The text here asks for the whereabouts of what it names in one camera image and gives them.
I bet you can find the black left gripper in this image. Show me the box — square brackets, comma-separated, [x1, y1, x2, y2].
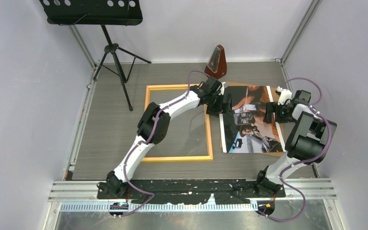
[207, 93, 233, 119]

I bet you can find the printed photo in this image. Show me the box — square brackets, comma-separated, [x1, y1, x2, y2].
[218, 85, 287, 154]

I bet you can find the yellow wooden picture frame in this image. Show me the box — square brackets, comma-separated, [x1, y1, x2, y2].
[142, 84, 213, 162]

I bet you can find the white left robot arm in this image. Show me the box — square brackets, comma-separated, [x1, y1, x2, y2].
[97, 77, 231, 198]

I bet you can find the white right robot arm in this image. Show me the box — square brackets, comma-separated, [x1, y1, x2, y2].
[253, 87, 337, 197]

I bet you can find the brown metronome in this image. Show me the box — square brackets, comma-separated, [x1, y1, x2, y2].
[204, 45, 227, 79]

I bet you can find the brown backing board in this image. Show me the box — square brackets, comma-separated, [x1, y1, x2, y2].
[223, 81, 288, 158]

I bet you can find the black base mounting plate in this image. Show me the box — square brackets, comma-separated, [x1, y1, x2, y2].
[97, 179, 285, 205]

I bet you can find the black music stand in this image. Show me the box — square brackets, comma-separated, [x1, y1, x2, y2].
[40, 0, 151, 111]

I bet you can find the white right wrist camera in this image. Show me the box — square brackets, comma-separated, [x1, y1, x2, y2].
[276, 86, 292, 105]

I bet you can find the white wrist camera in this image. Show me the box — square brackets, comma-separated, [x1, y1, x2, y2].
[276, 86, 292, 105]
[219, 81, 228, 95]

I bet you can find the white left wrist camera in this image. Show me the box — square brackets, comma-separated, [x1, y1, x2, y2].
[219, 81, 228, 95]

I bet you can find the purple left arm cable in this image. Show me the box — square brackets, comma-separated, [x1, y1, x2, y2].
[120, 70, 210, 218]

